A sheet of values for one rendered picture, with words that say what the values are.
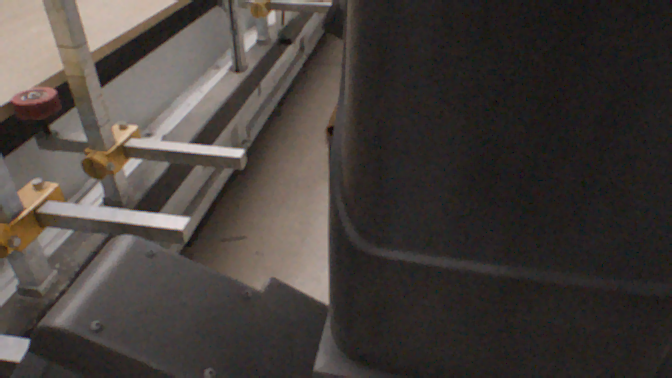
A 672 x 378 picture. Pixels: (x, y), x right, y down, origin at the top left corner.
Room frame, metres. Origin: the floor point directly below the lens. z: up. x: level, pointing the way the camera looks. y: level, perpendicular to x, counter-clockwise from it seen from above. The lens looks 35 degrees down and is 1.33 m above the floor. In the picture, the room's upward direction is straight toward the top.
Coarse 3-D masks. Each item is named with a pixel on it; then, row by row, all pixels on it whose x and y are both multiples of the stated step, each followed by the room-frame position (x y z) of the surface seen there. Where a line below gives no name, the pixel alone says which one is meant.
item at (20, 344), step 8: (0, 336) 0.39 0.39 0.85; (8, 336) 0.39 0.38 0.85; (0, 344) 0.38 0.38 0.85; (8, 344) 0.38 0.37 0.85; (16, 344) 0.38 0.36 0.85; (24, 344) 0.38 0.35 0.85; (0, 352) 0.37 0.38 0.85; (8, 352) 0.37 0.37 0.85; (16, 352) 0.37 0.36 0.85; (24, 352) 0.37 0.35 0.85; (0, 360) 0.36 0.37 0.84; (8, 360) 0.36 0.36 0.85; (16, 360) 0.36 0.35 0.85; (0, 368) 0.37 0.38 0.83; (8, 368) 0.36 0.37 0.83
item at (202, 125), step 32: (320, 0) 2.62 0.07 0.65; (256, 64) 1.64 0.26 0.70; (224, 96) 1.38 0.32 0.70; (192, 128) 1.18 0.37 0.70; (224, 128) 1.31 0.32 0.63; (128, 192) 0.86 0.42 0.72; (160, 192) 0.94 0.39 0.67; (64, 256) 0.69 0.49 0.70; (32, 288) 0.59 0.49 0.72; (64, 288) 0.62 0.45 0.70; (0, 320) 0.54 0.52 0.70; (32, 320) 0.55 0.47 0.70
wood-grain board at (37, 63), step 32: (0, 0) 1.64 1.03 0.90; (32, 0) 1.64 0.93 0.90; (96, 0) 1.64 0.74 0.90; (128, 0) 1.64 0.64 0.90; (160, 0) 1.65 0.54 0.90; (192, 0) 1.75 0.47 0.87; (0, 32) 1.33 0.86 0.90; (32, 32) 1.33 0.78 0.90; (96, 32) 1.33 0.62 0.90; (128, 32) 1.35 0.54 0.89; (0, 64) 1.10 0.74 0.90; (32, 64) 1.11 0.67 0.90; (0, 96) 0.94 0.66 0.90
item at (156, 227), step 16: (48, 208) 0.64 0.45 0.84; (64, 208) 0.64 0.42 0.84; (80, 208) 0.64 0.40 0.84; (96, 208) 0.64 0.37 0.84; (48, 224) 0.63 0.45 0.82; (64, 224) 0.63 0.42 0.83; (80, 224) 0.62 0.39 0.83; (96, 224) 0.62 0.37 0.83; (112, 224) 0.61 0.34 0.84; (128, 224) 0.61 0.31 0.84; (144, 224) 0.60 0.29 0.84; (160, 224) 0.60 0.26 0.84; (176, 224) 0.60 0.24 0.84; (160, 240) 0.60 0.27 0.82; (176, 240) 0.59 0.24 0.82
